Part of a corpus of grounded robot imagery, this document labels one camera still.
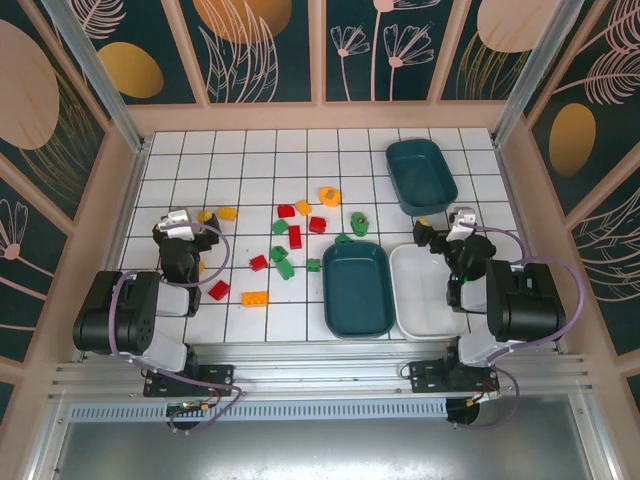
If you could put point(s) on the aluminium frame post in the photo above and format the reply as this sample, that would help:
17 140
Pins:
97 80
532 65

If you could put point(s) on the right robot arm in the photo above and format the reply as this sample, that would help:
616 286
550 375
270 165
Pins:
525 300

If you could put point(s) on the sloped green lego brick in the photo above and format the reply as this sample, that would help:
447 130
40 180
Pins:
277 254

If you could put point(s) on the small green lego brick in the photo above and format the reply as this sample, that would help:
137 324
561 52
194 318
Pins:
313 265

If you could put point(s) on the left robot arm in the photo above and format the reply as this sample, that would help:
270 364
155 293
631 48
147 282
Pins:
115 320

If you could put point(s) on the studded yellow lego brick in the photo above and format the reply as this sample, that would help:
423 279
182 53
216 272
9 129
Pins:
227 213

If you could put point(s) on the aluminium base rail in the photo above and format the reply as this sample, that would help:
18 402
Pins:
320 370

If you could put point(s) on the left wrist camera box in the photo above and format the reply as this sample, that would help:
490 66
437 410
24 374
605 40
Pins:
175 222

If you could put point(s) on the long red lego brick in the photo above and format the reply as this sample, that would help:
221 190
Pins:
295 237

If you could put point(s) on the long green lego brick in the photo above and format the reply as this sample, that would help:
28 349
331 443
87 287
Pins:
344 239

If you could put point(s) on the round yellow lego piece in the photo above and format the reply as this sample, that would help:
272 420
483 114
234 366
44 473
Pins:
336 200

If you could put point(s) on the long yellow lego brick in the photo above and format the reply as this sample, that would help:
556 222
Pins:
255 299

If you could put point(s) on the white plastic container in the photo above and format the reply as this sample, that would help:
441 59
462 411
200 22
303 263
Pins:
420 295

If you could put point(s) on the round green lego piece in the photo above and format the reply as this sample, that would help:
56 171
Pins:
361 227

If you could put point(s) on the teal plastic container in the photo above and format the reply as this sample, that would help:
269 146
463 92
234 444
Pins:
356 295
421 175

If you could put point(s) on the tall yellow lego brick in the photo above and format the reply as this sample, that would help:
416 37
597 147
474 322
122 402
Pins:
203 216

